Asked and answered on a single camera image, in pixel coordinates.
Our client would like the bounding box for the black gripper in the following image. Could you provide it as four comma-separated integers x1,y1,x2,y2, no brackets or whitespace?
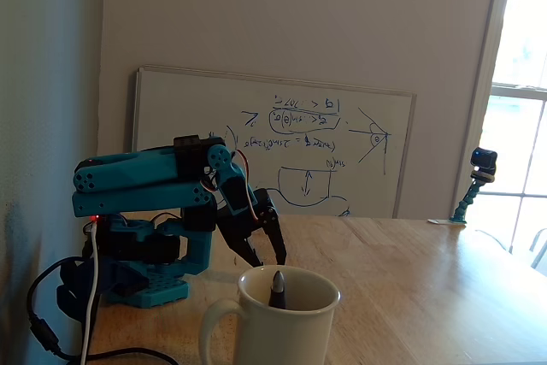
215,187,289,268

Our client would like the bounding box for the blue pen with silver tip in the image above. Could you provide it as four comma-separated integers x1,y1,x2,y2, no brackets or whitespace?
268,270,287,310

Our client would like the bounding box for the cream ceramic mug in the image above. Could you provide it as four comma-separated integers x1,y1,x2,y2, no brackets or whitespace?
198,264,342,365

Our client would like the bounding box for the whiteboard with blue writing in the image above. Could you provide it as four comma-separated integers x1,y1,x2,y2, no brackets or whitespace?
131,65,418,219

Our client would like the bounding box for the dark blue table clamp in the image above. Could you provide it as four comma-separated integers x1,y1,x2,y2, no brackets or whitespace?
56,256,150,320

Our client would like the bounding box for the grey metal chair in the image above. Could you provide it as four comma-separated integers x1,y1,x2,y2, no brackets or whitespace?
528,227,547,271

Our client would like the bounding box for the white framed window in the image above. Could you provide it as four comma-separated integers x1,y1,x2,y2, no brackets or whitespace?
452,0,547,276

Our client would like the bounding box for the red white gripper servo wire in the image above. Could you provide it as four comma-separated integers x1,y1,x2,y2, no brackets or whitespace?
233,149,260,217

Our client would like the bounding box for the white usb cable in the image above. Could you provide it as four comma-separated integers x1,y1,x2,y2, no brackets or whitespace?
79,218,100,365

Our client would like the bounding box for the teal flexible camera mount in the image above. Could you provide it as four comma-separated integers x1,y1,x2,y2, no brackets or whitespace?
451,171,497,225

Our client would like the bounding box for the small black action camera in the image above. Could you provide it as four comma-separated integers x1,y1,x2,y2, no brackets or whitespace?
470,146,499,177

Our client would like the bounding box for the black cable with ferrite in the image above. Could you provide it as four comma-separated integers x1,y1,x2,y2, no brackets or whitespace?
27,256,180,365

